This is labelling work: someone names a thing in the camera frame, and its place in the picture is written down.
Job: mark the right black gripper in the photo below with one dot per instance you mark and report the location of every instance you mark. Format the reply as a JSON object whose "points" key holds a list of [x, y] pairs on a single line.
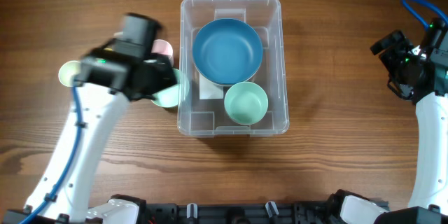
{"points": [[386, 59]]}

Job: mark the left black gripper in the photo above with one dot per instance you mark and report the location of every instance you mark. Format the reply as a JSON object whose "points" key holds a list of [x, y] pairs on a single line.
{"points": [[152, 89]]}

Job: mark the pink plastic cup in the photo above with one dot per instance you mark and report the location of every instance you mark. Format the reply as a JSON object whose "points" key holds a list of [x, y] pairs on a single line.
{"points": [[163, 47]]}

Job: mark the mint green bowl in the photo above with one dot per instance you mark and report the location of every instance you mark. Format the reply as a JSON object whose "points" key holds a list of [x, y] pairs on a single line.
{"points": [[170, 97], [246, 103]]}

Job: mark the cream large bowl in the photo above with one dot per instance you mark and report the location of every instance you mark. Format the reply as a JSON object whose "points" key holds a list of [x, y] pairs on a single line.
{"points": [[224, 84]]}

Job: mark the dark blue bowl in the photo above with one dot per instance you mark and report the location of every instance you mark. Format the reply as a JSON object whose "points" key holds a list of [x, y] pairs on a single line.
{"points": [[227, 51]]}

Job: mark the cream plastic cup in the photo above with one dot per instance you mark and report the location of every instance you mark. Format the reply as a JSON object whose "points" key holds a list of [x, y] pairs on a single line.
{"points": [[68, 71]]}

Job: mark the clear plastic storage container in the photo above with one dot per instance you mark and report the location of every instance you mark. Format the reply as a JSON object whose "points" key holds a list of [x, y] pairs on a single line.
{"points": [[207, 117]]}

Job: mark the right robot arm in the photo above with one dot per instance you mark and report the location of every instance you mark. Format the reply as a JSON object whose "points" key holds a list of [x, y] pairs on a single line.
{"points": [[428, 203]]}

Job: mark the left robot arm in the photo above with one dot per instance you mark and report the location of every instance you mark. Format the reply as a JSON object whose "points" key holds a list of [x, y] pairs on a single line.
{"points": [[111, 77]]}

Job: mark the white label in container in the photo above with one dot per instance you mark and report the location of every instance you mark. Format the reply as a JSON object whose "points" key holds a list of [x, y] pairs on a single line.
{"points": [[209, 90]]}

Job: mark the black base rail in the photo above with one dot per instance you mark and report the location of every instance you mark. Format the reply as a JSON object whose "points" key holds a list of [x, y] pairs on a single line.
{"points": [[270, 212]]}

